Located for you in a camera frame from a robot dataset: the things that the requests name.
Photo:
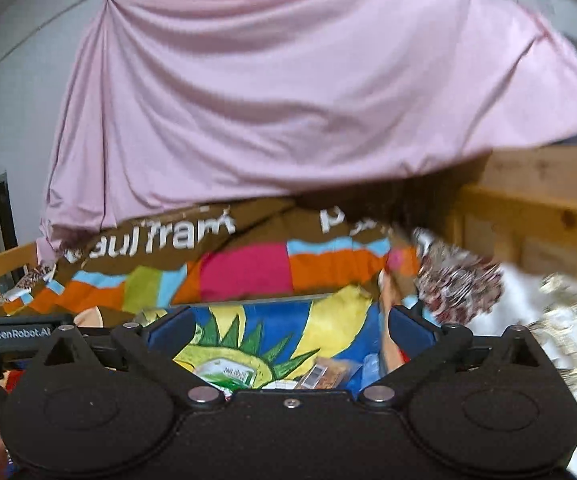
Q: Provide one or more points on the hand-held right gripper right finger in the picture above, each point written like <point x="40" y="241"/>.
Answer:
<point x="408" y="332"/>

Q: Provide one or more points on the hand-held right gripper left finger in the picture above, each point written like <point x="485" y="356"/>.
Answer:
<point x="171" y="330"/>

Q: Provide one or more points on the colourful printed tin tray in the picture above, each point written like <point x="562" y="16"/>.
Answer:
<point x="288" y="325"/>

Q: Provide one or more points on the green and white snack packet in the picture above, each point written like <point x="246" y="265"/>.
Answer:
<point x="228" y="374"/>

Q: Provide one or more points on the brown snack packet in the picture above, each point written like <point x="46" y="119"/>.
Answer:
<point x="328" y="374"/>

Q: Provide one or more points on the colourful printed blanket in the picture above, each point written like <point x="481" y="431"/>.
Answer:
<point x="248" y="270"/>

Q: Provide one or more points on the pink bed sheet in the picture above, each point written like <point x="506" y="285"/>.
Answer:
<point x="278" y="90"/>

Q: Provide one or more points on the wooden bed frame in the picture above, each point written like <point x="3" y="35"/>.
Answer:
<point x="533" y="200"/>

